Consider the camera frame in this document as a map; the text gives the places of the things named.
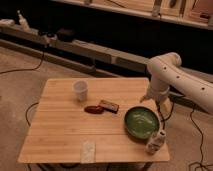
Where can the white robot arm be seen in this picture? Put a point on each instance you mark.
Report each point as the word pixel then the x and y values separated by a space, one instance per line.
pixel 166 72

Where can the green bowl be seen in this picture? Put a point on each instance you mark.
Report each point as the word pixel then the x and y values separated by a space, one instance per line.
pixel 141 122

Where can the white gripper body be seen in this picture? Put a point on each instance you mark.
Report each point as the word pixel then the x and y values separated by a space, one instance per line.
pixel 147 97

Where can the brown rectangular block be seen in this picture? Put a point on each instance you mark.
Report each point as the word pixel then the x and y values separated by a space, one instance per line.
pixel 109 106

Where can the small white bottle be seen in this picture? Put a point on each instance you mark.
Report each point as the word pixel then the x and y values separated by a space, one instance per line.
pixel 155 142

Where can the black device on ledge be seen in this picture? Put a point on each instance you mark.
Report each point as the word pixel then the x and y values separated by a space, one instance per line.
pixel 65 35

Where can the wooden table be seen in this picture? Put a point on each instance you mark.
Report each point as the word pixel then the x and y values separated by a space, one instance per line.
pixel 60 125

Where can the white spray bottle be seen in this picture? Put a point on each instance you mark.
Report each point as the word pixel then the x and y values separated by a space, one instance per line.
pixel 23 22

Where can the translucent plastic cup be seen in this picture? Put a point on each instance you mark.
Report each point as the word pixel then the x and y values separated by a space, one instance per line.
pixel 80 90

